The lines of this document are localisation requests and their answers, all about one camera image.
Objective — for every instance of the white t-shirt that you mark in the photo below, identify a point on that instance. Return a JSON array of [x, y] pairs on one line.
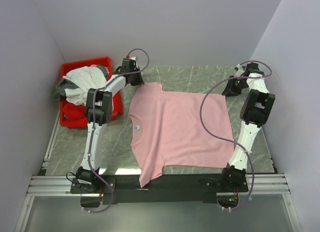
[[85, 78]]

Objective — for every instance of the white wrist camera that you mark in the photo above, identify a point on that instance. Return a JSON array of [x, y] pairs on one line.
[[240, 70], [132, 58]]

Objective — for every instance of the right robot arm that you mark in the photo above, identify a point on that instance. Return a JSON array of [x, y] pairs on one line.
[[254, 114]]

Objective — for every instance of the grey t-shirt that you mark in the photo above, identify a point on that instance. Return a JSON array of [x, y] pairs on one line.
[[60, 88]]

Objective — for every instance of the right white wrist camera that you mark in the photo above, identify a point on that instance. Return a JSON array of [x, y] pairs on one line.
[[240, 70]]

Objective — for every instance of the aluminium frame rail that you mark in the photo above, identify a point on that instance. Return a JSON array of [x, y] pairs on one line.
[[49, 206]]

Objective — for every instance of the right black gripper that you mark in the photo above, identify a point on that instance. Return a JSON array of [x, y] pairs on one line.
[[229, 89]]

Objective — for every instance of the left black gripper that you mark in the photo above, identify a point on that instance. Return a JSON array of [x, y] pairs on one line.
[[139, 81]]

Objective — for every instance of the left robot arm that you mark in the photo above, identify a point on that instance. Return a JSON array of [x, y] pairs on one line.
[[99, 112]]

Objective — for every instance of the black base beam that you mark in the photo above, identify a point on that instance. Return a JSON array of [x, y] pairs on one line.
[[167, 188]]

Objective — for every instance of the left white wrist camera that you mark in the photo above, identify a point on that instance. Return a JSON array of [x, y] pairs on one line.
[[132, 58]]

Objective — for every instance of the pink t-shirt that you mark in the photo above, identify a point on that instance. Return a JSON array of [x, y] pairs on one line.
[[175, 129]]

